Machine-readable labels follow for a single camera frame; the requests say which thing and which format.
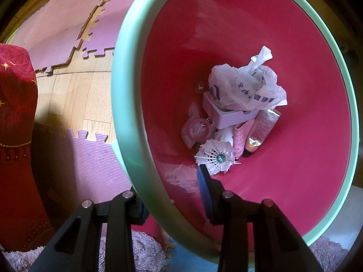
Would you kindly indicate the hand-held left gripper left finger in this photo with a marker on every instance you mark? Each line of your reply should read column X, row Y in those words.
column 136, row 209

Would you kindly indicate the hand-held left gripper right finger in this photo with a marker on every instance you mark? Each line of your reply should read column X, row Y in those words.
column 204, row 189

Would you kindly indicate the white shuttlecock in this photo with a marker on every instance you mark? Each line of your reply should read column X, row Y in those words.
column 209, row 155

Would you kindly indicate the pink patterned packet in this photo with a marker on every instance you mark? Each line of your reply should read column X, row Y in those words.
column 239, row 141

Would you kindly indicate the translucent wrapper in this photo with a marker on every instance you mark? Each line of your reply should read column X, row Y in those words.
column 195, row 130

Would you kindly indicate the white plastic bag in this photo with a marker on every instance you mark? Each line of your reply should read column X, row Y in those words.
column 244, row 87

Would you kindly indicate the red bin with green rim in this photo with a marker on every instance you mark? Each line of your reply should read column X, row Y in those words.
column 297, row 62

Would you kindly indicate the wooden corner shelf unit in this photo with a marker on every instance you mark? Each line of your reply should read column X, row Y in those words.
column 334, row 11

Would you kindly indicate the pink fluffy blanket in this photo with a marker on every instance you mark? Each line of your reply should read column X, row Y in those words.
column 147, row 249

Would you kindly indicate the foam mat with red figure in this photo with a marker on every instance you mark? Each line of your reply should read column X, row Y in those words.
column 93, row 170

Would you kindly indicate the blue foam floor mat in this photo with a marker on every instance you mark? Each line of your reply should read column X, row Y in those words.
column 192, row 262

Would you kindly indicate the red starred blanket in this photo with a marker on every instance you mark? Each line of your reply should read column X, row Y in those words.
column 17, row 147

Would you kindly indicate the purple foam floor mat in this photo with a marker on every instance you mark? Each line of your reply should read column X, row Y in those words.
column 113, row 19

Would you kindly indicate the pink foam floor mat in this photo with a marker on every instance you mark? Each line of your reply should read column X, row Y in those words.
column 56, row 28

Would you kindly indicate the black knobbed object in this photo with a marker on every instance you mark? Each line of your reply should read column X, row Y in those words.
column 348, row 53

